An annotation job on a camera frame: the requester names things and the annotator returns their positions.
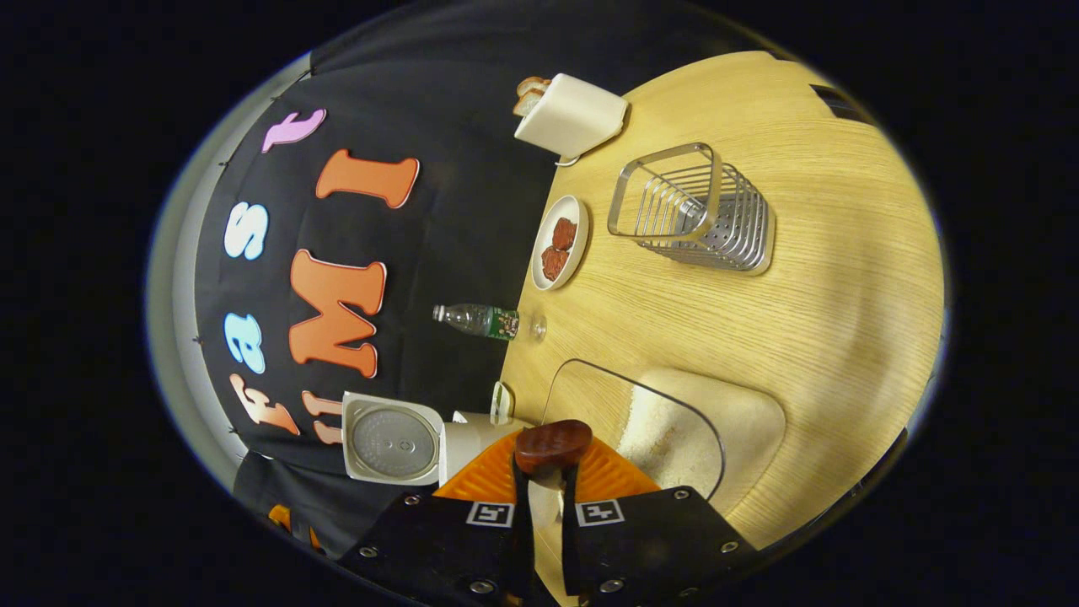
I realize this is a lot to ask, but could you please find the clear plastic water bottle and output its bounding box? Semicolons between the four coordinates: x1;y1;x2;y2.
432;303;549;342

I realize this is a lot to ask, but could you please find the white toaster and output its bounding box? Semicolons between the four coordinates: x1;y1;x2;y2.
514;73;630;167

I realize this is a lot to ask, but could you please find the white rice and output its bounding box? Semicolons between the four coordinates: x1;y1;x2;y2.
618;390;726;500

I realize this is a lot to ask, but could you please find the white rice cooker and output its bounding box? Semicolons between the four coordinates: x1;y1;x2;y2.
341;390;534;486

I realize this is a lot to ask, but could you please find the white round plate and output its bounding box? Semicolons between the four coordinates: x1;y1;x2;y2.
531;195;590;292

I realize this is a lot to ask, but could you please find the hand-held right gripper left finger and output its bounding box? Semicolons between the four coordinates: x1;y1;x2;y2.
341;430;536;607

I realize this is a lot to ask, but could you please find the clear plastic rice box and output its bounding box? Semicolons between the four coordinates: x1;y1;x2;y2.
542;358;787;504

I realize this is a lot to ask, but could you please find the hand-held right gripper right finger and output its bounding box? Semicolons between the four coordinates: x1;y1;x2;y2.
561;434;760;607

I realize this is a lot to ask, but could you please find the metal wire chopstick holder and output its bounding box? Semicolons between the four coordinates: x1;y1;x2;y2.
607;142;776;277

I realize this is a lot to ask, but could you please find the brown wooden spoon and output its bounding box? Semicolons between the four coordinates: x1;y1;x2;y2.
514;420;593;507

